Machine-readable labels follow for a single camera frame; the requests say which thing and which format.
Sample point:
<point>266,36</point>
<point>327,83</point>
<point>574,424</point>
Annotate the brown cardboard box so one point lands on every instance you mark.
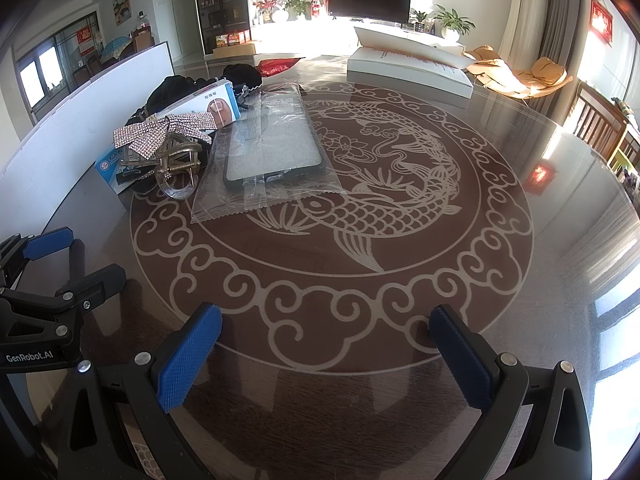
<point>235,50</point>

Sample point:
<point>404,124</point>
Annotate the potted plant in white pot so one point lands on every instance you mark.
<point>452,22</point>

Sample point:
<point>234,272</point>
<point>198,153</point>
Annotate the green leafy plant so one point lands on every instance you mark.
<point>300,5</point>

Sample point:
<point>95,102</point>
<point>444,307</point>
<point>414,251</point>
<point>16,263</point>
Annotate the white door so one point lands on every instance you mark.
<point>182,15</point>

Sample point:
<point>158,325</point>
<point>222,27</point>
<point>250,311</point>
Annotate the blue and white medicine box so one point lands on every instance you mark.
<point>210,102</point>

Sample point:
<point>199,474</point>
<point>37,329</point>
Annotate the blue food cover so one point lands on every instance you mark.
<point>116,46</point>

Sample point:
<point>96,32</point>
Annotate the black velvet pouch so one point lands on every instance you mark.
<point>170,87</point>

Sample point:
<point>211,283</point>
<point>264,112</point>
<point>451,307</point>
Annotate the orange lounge chair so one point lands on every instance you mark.
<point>490,62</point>
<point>545,75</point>

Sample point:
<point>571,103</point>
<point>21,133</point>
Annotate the rhinestone bow hair clip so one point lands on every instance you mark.
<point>145,135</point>

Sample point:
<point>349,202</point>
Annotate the red window poster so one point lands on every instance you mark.
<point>86,39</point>

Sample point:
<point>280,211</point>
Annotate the framed wall painting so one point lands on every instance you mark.
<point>121,5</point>

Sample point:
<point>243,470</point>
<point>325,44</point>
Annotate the wooden sideboard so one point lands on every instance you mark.
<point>625,155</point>

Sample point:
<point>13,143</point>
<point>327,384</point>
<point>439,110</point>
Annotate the large white cardboard box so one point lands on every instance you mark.
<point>75,125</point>

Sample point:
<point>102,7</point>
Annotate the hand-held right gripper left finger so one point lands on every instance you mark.
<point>190,355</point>

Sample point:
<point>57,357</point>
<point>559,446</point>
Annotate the small potted plant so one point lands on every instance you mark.
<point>419,17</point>

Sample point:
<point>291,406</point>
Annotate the flat white box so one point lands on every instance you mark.
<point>410,72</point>

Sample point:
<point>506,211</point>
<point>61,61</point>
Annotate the red envelope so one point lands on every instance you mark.
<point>277,66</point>

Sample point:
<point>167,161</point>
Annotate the black cloth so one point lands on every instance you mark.
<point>242,74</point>

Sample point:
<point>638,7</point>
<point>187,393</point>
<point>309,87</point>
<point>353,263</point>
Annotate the colourful packaged boxes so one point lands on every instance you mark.
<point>232,37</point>

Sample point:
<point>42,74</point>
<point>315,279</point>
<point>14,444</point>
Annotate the white television cabinet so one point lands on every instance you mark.
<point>310,35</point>

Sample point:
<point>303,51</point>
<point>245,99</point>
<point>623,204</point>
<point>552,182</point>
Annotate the black television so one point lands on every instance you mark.
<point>370,0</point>

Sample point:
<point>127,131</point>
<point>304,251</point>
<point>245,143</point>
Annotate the red gift boxes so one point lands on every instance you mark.
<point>317,7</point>

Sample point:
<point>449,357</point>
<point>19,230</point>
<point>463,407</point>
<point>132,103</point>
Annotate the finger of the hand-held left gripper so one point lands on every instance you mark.
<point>95,285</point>
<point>47,244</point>

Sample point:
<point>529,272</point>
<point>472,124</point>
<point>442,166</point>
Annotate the dark glass display cabinet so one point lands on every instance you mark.
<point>220,0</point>

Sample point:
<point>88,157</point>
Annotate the white patterned curtain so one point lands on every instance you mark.
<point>525,15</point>

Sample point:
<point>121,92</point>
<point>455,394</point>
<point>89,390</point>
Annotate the phone screen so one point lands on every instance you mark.
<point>275,150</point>

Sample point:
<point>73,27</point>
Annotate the grey curtain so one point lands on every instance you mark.
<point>562,15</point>

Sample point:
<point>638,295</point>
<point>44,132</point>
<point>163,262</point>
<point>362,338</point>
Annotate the red wall hanging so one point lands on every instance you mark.
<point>601,22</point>

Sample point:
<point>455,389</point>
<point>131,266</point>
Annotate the red flower arrangement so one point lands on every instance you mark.
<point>265,6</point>

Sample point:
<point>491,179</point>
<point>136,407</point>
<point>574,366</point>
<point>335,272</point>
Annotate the wooden chair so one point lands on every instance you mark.
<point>597,120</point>

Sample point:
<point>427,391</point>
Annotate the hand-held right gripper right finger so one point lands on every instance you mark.
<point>462,360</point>

